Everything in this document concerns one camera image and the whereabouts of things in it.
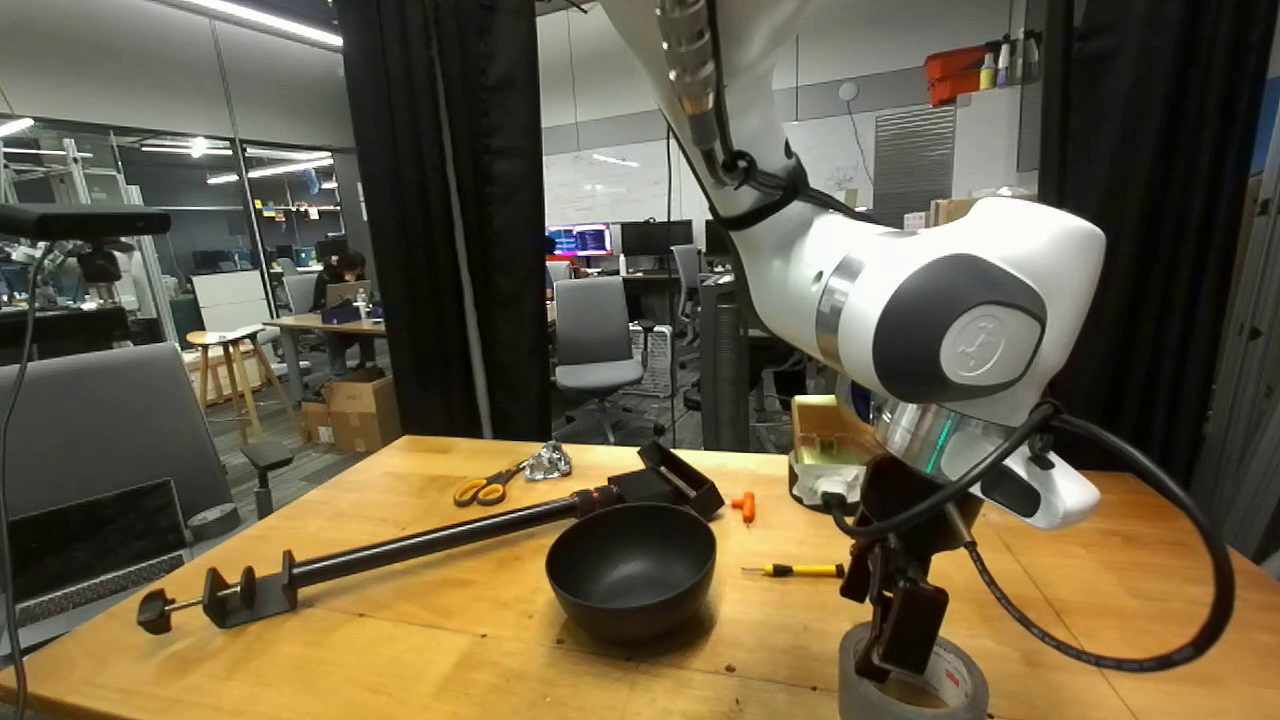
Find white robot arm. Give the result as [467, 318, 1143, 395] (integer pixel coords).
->
[602, 0, 1103, 678]

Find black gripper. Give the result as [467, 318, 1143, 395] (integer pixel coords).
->
[839, 456, 981, 685]

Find small yellow marker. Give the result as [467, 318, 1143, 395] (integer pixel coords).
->
[744, 563, 844, 580]

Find silver binder clip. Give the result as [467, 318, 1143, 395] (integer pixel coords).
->
[521, 439, 573, 485]

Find black curtain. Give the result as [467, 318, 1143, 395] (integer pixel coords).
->
[337, 0, 552, 439]

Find grey office chair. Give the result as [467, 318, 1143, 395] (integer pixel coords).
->
[552, 274, 643, 437]

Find yellow handled scissors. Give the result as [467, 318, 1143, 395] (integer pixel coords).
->
[450, 465, 524, 507]

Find grey tape roll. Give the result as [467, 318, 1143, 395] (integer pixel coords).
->
[835, 628, 988, 720]

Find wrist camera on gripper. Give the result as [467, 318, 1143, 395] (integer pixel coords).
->
[789, 395, 880, 507]

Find black bowl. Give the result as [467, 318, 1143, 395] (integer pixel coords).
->
[542, 502, 714, 644]

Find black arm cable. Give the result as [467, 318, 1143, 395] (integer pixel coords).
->
[825, 395, 1241, 676]

